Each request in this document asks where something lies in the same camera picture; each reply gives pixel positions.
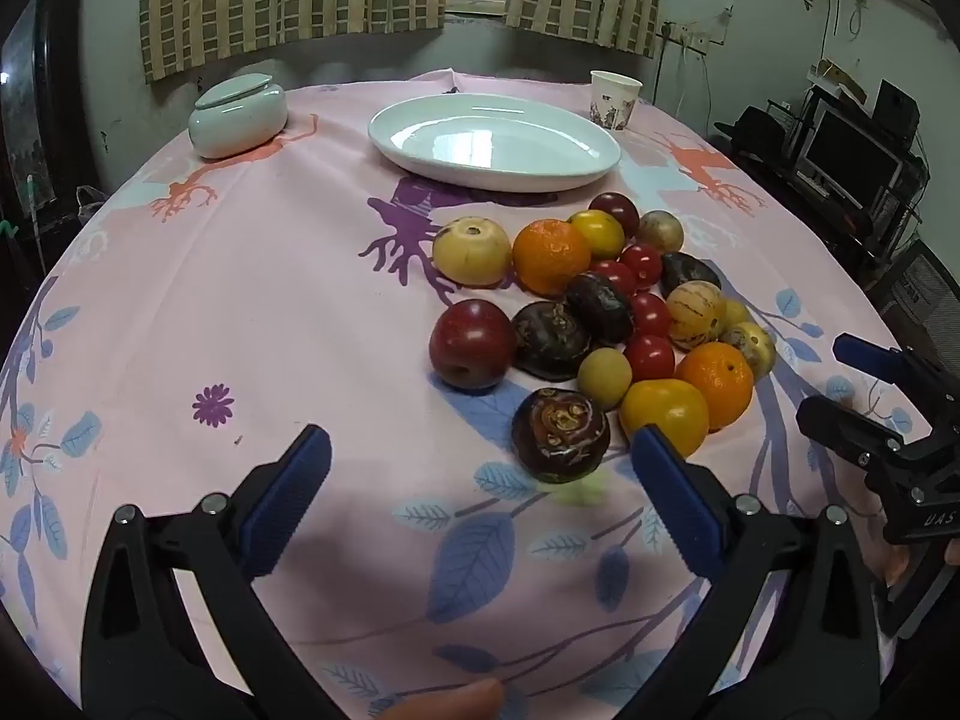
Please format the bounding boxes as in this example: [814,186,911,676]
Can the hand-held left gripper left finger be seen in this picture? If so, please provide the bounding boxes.
[81,424,346,720]

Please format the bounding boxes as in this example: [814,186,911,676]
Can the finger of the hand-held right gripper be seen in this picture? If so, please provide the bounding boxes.
[796,396,908,470]
[832,333,960,410]

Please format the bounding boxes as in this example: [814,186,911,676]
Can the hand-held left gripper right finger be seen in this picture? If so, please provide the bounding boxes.
[630,424,882,720]

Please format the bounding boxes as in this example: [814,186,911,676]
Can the yellow orange citrus fruit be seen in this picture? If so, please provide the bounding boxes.
[619,379,710,458]
[566,209,626,261]

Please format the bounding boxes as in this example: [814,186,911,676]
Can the striped yellow pepino melon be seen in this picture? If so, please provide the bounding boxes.
[666,280,728,352]
[720,321,777,382]

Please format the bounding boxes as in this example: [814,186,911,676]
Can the orange mandarin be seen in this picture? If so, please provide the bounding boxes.
[512,217,593,297]
[675,341,755,432]

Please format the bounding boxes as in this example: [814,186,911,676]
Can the dark purple water chestnut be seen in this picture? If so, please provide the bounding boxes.
[658,252,722,299]
[511,388,611,485]
[564,272,635,346]
[510,301,593,382]

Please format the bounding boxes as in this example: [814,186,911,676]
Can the red cherry tomato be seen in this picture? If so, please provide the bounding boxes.
[624,334,677,383]
[628,292,673,338]
[589,260,638,299]
[618,242,664,282]

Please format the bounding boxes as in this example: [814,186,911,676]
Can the dark red apple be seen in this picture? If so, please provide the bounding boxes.
[429,299,518,392]

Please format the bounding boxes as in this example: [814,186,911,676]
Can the brownish passion fruit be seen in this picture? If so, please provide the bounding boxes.
[636,210,685,254]

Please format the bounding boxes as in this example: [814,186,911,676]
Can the pale yellow round fruit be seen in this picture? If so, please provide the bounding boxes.
[432,216,514,288]

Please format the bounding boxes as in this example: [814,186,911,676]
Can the white oval plate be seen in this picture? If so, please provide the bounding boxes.
[367,94,622,192]

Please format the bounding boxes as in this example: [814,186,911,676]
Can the person's right hand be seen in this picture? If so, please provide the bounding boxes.
[866,536,912,590]

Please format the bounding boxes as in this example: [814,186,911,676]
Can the person's left hand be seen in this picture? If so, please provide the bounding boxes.
[390,679,505,720]

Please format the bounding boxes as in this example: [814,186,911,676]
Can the black computer desk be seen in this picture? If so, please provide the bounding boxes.
[731,142,931,278]

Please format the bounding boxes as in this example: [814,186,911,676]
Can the black computer monitor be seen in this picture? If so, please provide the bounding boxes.
[796,101,905,215]

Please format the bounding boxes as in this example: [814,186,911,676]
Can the pink printed tablecloth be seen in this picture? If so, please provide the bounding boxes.
[0,69,931,720]

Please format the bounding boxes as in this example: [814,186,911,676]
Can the black hat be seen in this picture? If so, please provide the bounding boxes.
[714,106,800,158]

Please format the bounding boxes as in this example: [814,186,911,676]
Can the black speaker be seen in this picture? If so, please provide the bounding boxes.
[874,79,921,147]

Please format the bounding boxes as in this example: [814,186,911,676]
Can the small cardboard box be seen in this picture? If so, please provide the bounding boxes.
[810,60,863,98]

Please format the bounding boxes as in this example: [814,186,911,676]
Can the dark red plum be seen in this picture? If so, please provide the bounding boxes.
[587,191,641,239]

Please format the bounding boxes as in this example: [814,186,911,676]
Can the white plastic bag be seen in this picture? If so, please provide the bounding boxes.
[75,184,113,226]

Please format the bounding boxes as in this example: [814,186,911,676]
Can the printed paper cup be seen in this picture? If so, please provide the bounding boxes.
[589,70,644,131]

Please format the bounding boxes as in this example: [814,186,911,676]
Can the pale green lidded jar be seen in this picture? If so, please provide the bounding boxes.
[187,73,289,160]

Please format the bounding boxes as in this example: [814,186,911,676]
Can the white wall socket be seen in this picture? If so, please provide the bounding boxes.
[660,22,710,53]

